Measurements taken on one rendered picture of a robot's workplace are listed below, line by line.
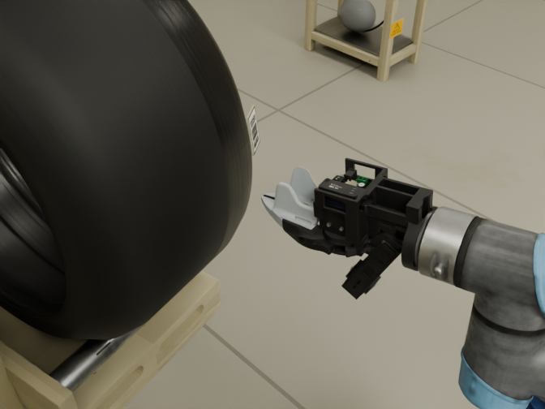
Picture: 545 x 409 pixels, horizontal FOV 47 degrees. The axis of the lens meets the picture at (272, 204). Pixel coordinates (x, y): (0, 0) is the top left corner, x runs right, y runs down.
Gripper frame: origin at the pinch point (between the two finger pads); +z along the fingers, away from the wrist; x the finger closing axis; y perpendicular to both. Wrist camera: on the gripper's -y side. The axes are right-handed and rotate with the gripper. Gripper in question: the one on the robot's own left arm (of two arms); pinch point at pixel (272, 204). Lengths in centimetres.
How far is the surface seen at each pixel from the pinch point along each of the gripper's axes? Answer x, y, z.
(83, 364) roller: 17.8, -27.3, 26.3
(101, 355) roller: 14.7, -28.2, 25.8
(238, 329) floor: -58, -115, 68
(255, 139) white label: -10.4, 1.3, 9.9
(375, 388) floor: -63, -121, 18
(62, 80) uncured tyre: 13.2, 19.7, 15.1
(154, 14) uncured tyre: -2.1, 21.3, 15.8
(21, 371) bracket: 24.8, -23.6, 30.2
